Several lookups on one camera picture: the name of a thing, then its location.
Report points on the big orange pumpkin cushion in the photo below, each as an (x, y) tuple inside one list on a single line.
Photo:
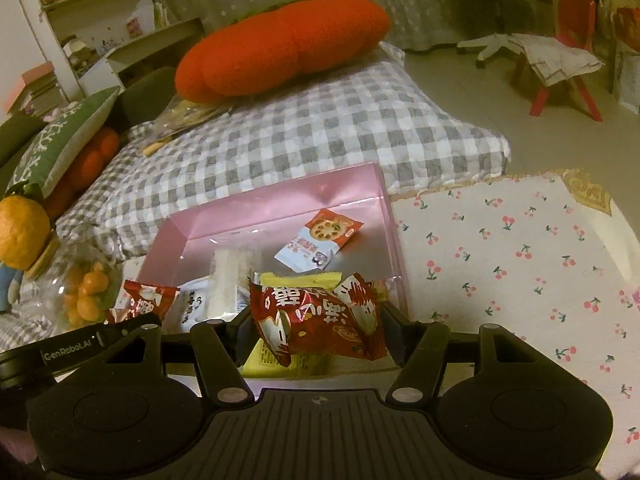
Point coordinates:
[(280, 45)]

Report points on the red snack packet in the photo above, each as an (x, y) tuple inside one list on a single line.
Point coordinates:
[(145, 297), (315, 320)]

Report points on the red plastic chair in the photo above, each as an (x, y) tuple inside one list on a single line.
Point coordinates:
[(570, 45)]

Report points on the crinkled clear plastic bag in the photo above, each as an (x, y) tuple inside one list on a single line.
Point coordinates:
[(185, 120)]

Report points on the stack of books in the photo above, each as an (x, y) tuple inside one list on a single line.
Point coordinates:
[(37, 87)]

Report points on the yellow snack packet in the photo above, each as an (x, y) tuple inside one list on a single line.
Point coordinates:
[(280, 360)]

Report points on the dark green sofa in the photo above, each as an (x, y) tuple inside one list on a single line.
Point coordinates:
[(145, 95)]

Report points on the green patterned cushion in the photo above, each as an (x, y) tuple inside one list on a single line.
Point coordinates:
[(60, 145)]

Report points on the grey checked pillow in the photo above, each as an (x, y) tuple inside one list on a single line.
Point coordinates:
[(310, 125)]

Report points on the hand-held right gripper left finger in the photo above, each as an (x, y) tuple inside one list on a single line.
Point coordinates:
[(245, 332)]

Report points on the crumpled printed paper sheet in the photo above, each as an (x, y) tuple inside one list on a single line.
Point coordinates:
[(555, 57)]

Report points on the small orange cushion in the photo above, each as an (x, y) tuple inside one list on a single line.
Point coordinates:
[(87, 160)]

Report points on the cluster of small orange fruits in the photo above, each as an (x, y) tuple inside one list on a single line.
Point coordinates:
[(82, 295)]

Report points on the white orange sack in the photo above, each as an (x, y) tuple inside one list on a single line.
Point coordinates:
[(627, 55)]

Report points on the cream floral table cover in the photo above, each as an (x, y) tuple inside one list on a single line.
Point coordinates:
[(587, 190)]

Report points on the clear packet blue label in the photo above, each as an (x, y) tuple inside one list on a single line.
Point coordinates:
[(232, 275)]

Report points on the white orange biscuit packet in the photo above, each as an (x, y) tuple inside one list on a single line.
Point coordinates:
[(320, 240)]

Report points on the round glass jar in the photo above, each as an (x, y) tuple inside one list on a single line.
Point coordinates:
[(75, 280)]

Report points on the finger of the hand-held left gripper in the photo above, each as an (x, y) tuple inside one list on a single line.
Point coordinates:
[(130, 324)]

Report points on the blue monkey plush toy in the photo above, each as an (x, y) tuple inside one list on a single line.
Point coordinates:
[(7, 290)]

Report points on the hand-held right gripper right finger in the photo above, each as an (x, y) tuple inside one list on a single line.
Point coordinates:
[(395, 335)]

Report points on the cherry print tablecloth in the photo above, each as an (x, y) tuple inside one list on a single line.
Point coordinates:
[(500, 270)]

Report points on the wooden jar lid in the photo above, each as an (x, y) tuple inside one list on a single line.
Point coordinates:
[(42, 257)]

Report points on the white packet black print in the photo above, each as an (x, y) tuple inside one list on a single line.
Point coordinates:
[(195, 307)]

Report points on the white desk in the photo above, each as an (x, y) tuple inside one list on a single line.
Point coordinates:
[(130, 50)]

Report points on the large orange citrus fruit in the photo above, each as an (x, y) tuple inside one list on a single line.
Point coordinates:
[(22, 232)]

